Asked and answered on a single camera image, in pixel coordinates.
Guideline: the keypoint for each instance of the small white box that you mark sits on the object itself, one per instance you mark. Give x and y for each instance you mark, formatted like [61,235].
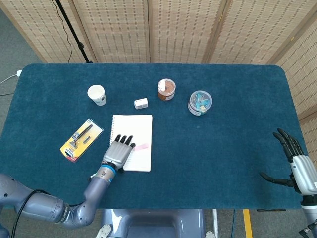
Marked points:
[141,104]

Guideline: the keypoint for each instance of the small pink strip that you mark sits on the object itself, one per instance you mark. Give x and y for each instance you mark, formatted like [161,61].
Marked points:
[142,146]

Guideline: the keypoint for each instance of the white table leg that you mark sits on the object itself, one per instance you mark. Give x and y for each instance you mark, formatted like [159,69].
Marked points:
[215,223]

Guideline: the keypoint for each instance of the bamboo folding screen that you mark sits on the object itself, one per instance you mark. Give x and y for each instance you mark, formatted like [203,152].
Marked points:
[183,29]

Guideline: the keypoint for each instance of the white flower-print paper cup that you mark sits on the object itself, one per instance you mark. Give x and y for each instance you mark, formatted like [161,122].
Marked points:
[96,94]

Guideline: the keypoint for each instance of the blue table cloth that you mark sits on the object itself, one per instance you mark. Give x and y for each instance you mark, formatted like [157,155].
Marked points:
[198,173]

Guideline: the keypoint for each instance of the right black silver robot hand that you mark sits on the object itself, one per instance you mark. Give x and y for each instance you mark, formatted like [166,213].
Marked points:
[304,173]

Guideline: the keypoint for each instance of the brown-filled clear plastic jar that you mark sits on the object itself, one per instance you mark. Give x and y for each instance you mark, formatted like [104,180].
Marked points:
[166,89]

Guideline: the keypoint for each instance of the clear jar of binder clips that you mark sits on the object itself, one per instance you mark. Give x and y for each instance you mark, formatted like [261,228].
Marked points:
[200,102]

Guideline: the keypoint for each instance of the razor in yellow blister pack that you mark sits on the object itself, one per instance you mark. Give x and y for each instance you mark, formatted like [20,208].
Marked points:
[81,140]

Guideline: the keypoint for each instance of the grey-blue robot torso base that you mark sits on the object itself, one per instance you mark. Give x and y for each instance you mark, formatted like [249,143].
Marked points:
[153,223]

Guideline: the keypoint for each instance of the black tripod stand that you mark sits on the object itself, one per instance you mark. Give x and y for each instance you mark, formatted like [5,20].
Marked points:
[74,34]

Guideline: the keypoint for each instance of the white spiral notebook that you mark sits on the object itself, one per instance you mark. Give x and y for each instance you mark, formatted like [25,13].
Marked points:
[133,125]

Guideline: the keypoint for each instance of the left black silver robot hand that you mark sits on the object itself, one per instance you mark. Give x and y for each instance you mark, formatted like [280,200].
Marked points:
[117,153]

